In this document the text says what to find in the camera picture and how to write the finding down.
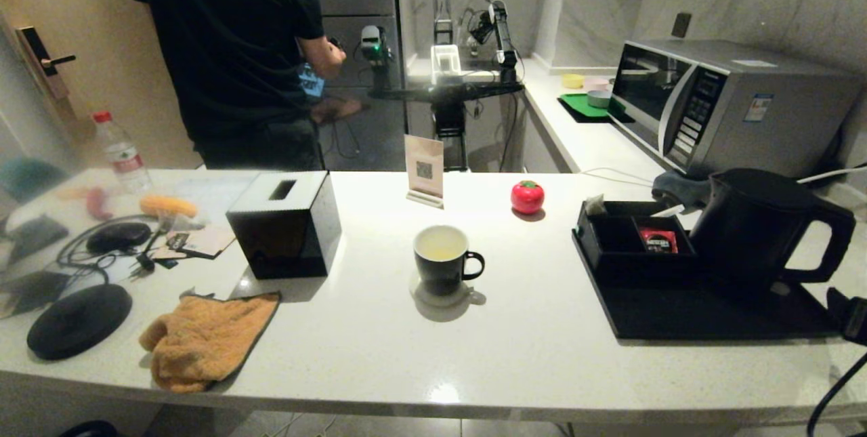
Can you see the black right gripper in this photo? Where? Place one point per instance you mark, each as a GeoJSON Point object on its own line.
{"type": "Point", "coordinates": [857, 320]}

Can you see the black electric kettle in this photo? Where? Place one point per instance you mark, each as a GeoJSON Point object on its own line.
{"type": "Point", "coordinates": [745, 234]}

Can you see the clear plastic wrapper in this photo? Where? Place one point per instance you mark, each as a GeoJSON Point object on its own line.
{"type": "Point", "coordinates": [595, 206]}

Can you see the black serving tray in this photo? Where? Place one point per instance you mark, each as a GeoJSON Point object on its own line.
{"type": "Point", "coordinates": [677, 315]}

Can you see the red Nescafe coffee sachet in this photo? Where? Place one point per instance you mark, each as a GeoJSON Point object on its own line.
{"type": "Point", "coordinates": [657, 240]}

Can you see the white paper stick packet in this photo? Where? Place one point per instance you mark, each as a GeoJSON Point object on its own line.
{"type": "Point", "coordinates": [668, 211]}

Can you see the dark grey cloth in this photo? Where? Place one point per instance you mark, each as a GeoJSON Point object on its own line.
{"type": "Point", "coordinates": [677, 188]}

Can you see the silver microwave oven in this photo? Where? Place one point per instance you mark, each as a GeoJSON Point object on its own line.
{"type": "Point", "coordinates": [765, 112]}

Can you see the black compartment box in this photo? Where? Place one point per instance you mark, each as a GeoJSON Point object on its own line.
{"type": "Point", "coordinates": [630, 266]}

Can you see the grey-green bowl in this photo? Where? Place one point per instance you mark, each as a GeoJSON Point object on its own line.
{"type": "Point", "coordinates": [599, 99]}

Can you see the pink bowl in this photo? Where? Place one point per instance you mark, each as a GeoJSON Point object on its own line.
{"type": "Point", "coordinates": [596, 84]}

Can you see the green tray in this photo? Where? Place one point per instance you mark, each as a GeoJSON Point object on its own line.
{"type": "Point", "coordinates": [576, 106]}

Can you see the red tomato-shaped timer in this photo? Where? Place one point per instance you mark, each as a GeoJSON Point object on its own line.
{"type": "Point", "coordinates": [527, 197]}

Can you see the yellow bowl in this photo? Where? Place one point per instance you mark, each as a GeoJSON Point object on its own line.
{"type": "Point", "coordinates": [572, 80]}

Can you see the black mug white inside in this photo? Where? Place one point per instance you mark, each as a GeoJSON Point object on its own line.
{"type": "Point", "coordinates": [440, 278]}

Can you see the white round coaster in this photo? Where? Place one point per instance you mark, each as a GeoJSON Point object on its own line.
{"type": "Point", "coordinates": [423, 299]}

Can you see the QR code sign stand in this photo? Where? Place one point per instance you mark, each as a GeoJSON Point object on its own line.
{"type": "Point", "coordinates": [424, 166]}

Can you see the black rig stand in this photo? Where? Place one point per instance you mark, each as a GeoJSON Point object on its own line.
{"type": "Point", "coordinates": [447, 91]}

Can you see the white rig box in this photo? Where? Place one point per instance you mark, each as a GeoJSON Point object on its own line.
{"type": "Point", "coordinates": [446, 64]}

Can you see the chrome faucet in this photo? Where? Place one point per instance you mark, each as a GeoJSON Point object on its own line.
{"type": "Point", "coordinates": [460, 17]}

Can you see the black tissue box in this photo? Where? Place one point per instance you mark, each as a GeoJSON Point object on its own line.
{"type": "Point", "coordinates": [284, 240]}

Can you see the orange towel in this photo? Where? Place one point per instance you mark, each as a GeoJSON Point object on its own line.
{"type": "Point", "coordinates": [203, 342]}

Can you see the person in black shirt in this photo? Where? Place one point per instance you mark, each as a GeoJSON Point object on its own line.
{"type": "Point", "coordinates": [230, 37]}

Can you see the yellow toy corn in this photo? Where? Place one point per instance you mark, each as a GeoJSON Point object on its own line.
{"type": "Point", "coordinates": [168, 206]}

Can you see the black oval mouse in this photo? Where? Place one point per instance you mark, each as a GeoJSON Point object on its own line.
{"type": "Point", "coordinates": [118, 238]}

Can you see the red-capped water bottle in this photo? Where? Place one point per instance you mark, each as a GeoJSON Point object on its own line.
{"type": "Point", "coordinates": [123, 159]}

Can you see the red chili pepper toy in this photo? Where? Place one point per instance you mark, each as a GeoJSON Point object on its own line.
{"type": "Point", "coordinates": [98, 203]}

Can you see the black round kettle base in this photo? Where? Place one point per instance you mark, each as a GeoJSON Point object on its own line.
{"type": "Point", "coordinates": [79, 322]}

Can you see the black rounded floor object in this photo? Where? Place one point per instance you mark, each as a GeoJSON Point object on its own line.
{"type": "Point", "coordinates": [88, 430]}

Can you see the black pouch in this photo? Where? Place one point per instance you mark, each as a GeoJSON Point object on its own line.
{"type": "Point", "coordinates": [34, 237]}

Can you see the teal rounded object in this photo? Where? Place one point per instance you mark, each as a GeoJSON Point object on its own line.
{"type": "Point", "coordinates": [30, 179]}

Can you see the dark wall socket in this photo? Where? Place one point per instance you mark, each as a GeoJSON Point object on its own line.
{"type": "Point", "coordinates": [681, 26]}

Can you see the grey upright rig post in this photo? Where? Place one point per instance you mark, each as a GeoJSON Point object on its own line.
{"type": "Point", "coordinates": [441, 13]}

